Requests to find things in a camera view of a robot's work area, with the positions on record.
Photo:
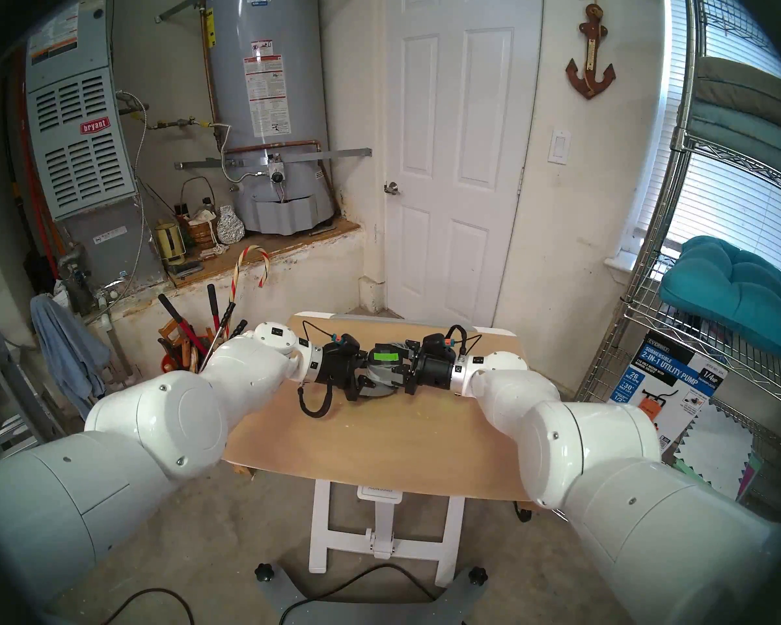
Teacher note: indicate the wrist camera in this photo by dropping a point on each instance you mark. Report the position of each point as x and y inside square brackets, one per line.
[347, 342]
[437, 345]

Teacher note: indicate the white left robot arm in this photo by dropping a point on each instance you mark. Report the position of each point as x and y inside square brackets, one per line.
[137, 448]

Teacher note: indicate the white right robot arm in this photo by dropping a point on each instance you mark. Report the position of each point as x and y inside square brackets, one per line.
[625, 474]

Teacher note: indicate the white zigzag edged sheet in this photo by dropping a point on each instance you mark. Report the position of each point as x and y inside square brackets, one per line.
[719, 451]

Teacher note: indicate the gray robot base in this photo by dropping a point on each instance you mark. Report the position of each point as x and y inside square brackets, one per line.
[364, 614]

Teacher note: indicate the black lid with green tape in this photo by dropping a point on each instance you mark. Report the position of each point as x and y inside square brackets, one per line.
[390, 363]

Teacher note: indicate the black base knob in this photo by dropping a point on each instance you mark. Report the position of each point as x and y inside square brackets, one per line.
[264, 573]
[478, 575]

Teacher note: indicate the orange plastic bucket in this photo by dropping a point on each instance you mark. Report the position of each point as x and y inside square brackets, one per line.
[168, 364]

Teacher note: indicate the pale yellow jug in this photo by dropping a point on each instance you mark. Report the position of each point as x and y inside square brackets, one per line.
[169, 243]

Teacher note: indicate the pale teal folded cushion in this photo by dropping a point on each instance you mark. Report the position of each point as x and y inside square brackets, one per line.
[735, 132]

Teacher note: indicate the wooden anchor wall decoration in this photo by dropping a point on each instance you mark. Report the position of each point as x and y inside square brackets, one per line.
[589, 77]

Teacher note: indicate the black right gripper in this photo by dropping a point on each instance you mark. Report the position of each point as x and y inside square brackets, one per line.
[433, 373]

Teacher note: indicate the gas pipe with yellow valve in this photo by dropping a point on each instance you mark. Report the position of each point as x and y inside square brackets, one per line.
[182, 122]

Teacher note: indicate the window with white blinds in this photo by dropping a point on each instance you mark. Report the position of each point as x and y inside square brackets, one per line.
[729, 207]

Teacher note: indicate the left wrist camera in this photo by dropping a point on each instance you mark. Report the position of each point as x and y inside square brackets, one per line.
[347, 342]

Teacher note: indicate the striped candy cane decoration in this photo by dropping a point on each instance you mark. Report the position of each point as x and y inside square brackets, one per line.
[266, 265]

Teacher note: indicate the olive gray folded cushion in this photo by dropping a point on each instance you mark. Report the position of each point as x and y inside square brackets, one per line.
[742, 86]

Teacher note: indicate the black grip steel rod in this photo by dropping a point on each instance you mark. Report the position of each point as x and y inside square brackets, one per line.
[239, 327]
[228, 312]

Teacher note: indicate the white folding table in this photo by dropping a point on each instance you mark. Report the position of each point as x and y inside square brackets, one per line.
[319, 526]

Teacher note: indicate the black caster wheel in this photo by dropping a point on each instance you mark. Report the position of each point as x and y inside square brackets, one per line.
[524, 513]

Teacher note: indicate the teal tufted cushion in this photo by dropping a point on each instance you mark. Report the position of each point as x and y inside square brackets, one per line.
[735, 285]

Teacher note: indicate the plywood platform board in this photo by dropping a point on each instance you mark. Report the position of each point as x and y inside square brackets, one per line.
[286, 243]

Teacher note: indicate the white panel door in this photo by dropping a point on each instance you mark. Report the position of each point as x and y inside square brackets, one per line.
[462, 174]

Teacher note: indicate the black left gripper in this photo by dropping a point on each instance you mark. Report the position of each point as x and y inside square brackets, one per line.
[343, 370]

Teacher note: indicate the aluminium ladder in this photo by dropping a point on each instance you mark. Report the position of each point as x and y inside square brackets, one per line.
[13, 451]

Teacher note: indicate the utility pump carton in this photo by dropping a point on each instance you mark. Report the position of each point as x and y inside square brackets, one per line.
[677, 376]

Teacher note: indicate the crumpled aluminium foil bundle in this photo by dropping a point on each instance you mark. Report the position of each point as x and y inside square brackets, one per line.
[230, 226]

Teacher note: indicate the blue hanging towel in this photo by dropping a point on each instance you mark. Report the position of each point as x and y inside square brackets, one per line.
[65, 350]

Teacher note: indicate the white labelled paint jar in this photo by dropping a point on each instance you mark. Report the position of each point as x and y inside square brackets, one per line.
[381, 379]

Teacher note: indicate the white wall light switch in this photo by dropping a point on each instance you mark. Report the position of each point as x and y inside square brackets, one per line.
[559, 147]

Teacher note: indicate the gray Bryant furnace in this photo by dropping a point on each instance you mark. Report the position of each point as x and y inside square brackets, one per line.
[84, 155]

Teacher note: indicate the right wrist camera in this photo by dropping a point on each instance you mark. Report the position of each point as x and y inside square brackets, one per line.
[437, 345]

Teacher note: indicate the gray water heater tank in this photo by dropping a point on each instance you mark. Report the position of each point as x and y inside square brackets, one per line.
[306, 77]

